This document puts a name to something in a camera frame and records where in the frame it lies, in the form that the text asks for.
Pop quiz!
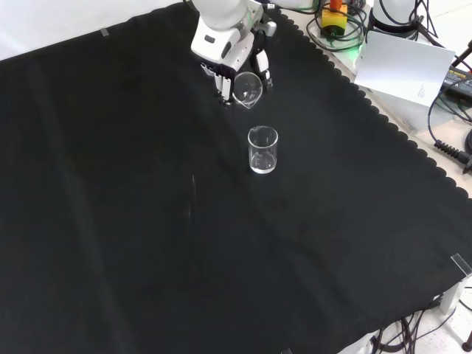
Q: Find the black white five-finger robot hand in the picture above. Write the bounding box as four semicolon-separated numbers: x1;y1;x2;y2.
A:
190;14;278;108

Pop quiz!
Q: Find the small clear glass beaker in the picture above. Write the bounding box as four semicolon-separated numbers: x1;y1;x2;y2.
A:
232;71;265;110

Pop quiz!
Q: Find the clear glass beaker with spout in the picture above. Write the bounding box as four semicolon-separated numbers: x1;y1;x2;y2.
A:
247;125;279;176

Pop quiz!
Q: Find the yellow stop button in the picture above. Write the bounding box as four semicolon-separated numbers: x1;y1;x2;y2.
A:
319;0;349;38

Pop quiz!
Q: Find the black bench cloth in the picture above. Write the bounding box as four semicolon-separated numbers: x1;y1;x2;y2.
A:
0;1;472;354

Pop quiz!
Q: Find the pale board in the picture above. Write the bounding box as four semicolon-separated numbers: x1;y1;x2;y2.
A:
353;29;457;110

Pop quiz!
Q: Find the black power adapter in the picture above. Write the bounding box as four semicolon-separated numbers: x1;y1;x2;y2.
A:
441;67;472;94

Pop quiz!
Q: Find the clear tape strip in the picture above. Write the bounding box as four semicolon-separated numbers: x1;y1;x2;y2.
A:
450;252;472;278

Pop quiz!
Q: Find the black ribbed cable plug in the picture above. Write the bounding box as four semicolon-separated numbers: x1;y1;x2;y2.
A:
433;139;472;174

